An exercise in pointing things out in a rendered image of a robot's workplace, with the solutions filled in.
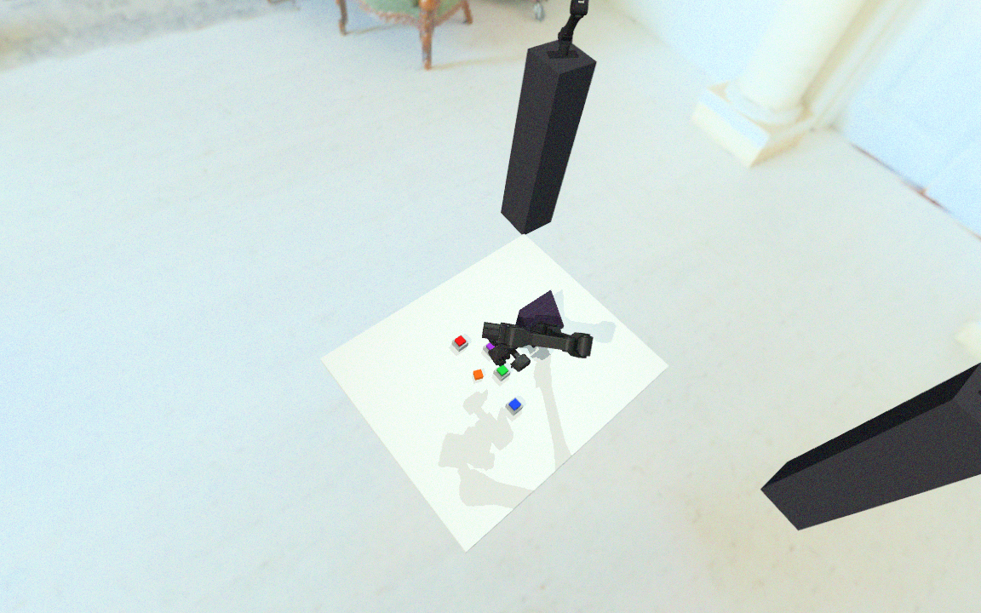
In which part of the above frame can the blue button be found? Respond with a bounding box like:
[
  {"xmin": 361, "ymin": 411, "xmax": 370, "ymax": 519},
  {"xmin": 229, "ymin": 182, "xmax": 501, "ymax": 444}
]
[{"xmin": 505, "ymin": 398, "xmax": 524, "ymax": 416}]

